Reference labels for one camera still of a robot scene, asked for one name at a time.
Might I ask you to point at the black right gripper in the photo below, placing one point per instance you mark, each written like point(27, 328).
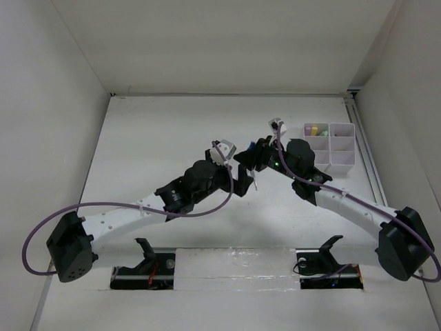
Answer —
point(250, 158)

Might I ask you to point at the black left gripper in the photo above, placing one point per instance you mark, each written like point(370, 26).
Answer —
point(241, 180)

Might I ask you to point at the blue spray bottle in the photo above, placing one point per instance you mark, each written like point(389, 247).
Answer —
point(251, 145)

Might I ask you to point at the black handled scissors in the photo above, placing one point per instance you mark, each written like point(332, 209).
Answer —
point(253, 176)

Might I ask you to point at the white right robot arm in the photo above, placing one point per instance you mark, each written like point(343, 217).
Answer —
point(403, 243)

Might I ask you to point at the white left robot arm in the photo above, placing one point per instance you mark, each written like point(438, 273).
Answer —
point(77, 244)

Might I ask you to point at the white compartment organizer box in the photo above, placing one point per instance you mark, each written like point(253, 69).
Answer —
point(335, 154)

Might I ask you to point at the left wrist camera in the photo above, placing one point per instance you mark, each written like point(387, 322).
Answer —
point(221, 152)

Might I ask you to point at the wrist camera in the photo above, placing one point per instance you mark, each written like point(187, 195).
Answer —
point(277, 126)
point(221, 152)

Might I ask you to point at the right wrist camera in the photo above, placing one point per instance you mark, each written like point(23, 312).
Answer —
point(277, 126)

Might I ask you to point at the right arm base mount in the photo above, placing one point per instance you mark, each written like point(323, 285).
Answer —
point(319, 270)

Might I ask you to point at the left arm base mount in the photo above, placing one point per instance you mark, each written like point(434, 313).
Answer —
point(154, 272)

